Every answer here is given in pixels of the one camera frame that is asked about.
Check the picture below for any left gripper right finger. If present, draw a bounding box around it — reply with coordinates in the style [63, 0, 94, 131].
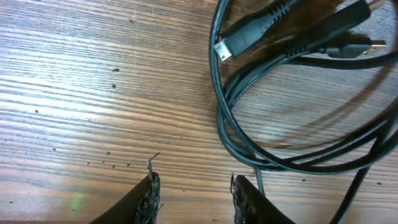
[230, 175, 294, 224]

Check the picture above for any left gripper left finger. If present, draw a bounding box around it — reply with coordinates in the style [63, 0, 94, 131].
[90, 152, 160, 224]

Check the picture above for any thick black cable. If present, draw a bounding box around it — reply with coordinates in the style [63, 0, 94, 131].
[208, 0, 398, 224]

